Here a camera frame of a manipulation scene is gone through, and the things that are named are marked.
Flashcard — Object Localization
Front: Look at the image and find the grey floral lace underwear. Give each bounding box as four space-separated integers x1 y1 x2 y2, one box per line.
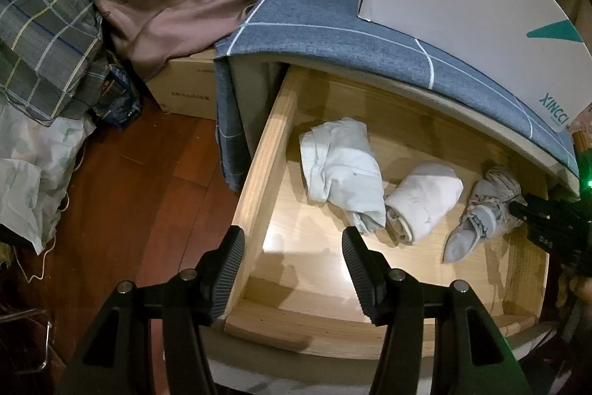
443 165 525 264

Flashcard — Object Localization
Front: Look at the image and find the pale blue underwear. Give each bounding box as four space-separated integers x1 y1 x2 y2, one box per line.
299 117 386 234

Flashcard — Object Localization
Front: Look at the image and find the wooden drawer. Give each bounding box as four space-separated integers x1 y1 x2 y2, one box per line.
224 66 548 360

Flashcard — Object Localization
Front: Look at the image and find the right hand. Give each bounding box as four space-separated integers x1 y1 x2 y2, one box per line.
556 267 592 321

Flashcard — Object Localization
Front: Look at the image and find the white crumpled fabric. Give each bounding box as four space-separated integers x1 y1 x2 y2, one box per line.
0 99 94 254

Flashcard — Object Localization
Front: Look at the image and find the dark patterned fabric bundle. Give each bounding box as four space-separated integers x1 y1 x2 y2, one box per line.
89 60 144 131

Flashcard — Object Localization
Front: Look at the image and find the cardboard box on floor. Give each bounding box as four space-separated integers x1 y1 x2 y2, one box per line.
147 49 216 120

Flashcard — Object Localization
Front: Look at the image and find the white cardboard storage box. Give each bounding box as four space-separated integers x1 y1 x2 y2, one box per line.
356 0 592 134

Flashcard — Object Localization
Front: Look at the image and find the green plaid fabric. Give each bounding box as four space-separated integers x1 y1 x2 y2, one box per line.
1 0 108 124

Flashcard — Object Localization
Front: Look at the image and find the blue checked cloth cover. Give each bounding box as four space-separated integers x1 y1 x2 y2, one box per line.
214 0 579 191

